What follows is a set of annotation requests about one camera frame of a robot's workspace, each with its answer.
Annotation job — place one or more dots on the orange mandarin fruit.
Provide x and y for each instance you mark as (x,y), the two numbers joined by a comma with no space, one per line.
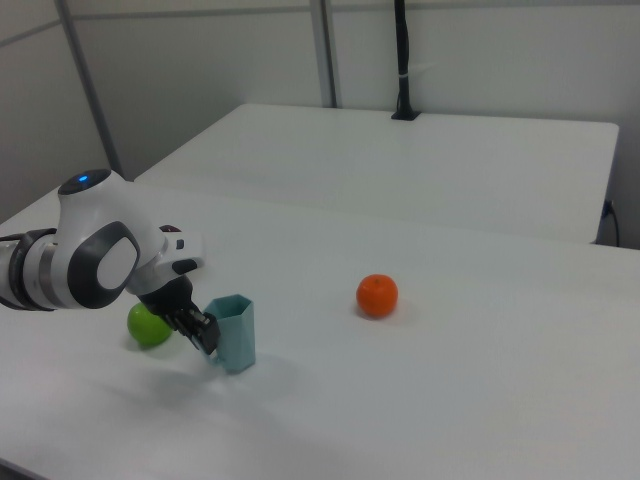
(377,295)

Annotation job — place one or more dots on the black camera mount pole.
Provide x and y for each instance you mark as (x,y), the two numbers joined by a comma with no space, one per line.
(403,60)

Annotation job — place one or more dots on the green apple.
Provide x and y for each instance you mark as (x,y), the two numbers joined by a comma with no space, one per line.
(145,325)

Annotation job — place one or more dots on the grey metal partition post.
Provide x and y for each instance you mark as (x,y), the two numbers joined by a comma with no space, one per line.
(92,95)
(327,52)

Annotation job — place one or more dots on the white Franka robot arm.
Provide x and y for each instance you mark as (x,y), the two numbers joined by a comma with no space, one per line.
(90,250)

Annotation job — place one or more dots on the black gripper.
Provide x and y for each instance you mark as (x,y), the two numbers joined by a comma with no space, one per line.
(167,297)

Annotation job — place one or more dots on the light blue hexagonal mug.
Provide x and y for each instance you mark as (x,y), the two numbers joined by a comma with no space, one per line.
(235,335)

